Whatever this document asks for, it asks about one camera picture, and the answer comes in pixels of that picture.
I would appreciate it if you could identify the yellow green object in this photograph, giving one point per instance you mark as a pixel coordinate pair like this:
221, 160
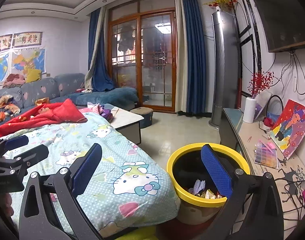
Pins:
142, 233

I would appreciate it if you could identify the white ribbed vase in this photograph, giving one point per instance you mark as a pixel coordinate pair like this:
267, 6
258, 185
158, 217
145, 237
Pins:
249, 111

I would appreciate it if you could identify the dark blue footstool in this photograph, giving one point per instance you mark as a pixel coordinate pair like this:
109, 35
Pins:
142, 117

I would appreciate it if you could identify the grey tower air conditioner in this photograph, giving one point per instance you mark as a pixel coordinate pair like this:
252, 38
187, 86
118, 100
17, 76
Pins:
225, 80

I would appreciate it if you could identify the blue beige curtain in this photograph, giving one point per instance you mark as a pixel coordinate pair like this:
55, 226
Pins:
196, 67
101, 75

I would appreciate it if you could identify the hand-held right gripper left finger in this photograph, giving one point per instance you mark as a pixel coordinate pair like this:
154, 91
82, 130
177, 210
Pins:
88, 170

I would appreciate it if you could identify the red garment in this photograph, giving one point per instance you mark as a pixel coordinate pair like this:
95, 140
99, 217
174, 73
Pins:
65, 112

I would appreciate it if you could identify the white top coffee table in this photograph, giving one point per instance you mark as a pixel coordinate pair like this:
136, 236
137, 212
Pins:
128, 120

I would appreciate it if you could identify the orange patterned cloth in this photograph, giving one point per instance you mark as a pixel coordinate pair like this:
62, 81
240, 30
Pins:
7, 102

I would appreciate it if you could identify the calligraphy wall poster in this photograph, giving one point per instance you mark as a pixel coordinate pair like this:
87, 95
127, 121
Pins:
27, 39
2, 43

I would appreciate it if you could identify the red pink clothes pile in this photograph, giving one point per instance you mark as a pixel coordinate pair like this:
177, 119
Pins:
15, 81

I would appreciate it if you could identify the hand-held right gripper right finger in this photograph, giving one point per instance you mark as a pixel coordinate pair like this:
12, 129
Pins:
216, 170

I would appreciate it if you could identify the black wall television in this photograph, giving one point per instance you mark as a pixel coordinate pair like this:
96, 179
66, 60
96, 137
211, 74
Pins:
287, 12

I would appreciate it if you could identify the yellow rimmed trash bin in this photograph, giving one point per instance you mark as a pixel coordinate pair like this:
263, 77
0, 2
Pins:
192, 215

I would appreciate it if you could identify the red berry branches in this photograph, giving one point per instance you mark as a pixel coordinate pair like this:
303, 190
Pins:
261, 82

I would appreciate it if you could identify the wooden sliding glass door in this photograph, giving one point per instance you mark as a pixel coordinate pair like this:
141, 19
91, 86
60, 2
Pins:
155, 80

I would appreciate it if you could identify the colourful country map poster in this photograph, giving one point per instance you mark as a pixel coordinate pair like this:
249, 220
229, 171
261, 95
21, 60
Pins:
25, 61

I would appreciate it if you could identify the deer print tv cabinet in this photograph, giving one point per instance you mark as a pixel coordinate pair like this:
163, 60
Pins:
245, 135

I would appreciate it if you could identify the small white purple canvas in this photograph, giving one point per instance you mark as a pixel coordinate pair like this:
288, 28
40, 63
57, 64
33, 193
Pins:
263, 102

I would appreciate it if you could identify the cartoon cat printed blanket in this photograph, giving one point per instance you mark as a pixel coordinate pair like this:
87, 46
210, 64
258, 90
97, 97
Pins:
105, 160

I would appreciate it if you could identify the yellow pillow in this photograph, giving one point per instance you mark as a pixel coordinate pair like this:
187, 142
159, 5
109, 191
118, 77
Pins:
33, 75

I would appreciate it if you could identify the white foam fruit net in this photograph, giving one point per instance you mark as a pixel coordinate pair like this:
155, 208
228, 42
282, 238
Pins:
199, 186

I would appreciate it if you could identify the person's left hand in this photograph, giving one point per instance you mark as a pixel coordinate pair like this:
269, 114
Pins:
8, 202

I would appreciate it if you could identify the clear bead organizer box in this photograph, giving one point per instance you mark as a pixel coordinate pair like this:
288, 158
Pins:
266, 158

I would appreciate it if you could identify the pink white cloth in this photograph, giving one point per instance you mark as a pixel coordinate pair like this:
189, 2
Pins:
81, 90

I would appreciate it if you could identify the purple cloth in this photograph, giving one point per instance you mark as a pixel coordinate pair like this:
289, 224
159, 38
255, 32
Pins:
107, 115

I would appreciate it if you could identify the colourful figure painting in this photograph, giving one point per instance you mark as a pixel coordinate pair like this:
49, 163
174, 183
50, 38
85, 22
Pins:
292, 127

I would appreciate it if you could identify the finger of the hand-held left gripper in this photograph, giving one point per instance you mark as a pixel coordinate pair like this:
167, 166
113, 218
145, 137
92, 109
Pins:
16, 141
32, 155

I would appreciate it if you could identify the blue world map poster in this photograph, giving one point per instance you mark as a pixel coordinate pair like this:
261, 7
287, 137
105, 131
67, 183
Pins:
0, 70

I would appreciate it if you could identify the pink plastic tray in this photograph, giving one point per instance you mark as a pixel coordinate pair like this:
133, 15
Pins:
270, 145

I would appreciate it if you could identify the grey blue heart sofa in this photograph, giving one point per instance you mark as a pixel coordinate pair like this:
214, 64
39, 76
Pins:
35, 90

